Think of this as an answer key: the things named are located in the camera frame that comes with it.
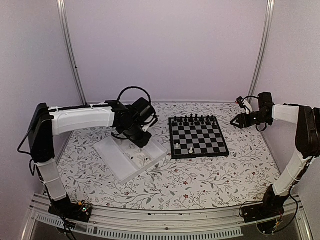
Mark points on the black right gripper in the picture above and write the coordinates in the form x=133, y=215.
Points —
x=241, y=121

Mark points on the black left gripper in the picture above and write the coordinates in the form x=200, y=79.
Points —
x=141, y=143

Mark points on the white plastic tray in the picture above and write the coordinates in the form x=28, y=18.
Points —
x=125, y=160

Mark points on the black and silver chessboard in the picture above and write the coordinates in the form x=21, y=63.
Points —
x=206, y=141

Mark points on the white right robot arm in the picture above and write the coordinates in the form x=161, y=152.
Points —
x=307, y=142

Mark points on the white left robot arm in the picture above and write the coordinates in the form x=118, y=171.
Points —
x=50, y=128

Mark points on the black chess pawns row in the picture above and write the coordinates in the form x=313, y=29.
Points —
x=186, y=122

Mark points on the black chess pieces back row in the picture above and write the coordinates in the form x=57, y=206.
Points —
x=192, y=118

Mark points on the floral patterned table mat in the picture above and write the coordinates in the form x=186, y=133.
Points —
x=172, y=184

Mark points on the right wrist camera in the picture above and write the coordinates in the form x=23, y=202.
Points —
x=244, y=104

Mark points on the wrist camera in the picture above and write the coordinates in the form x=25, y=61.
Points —
x=151, y=121
x=244, y=104

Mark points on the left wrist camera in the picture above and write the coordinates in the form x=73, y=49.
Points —
x=151, y=121

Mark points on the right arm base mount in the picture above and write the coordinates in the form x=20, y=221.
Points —
x=262, y=210

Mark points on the front aluminium rail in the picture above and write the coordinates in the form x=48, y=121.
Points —
x=106, y=223

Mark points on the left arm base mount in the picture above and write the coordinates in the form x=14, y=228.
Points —
x=65, y=208

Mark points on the right aluminium frame post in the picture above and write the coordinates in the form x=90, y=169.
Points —
x=270, y=5

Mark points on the aluminium frame post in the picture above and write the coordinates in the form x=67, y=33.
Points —
x=61, y=6
x=270, y=5

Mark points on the left aluminium frame post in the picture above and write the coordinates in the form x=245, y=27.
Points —
x=61, y=6

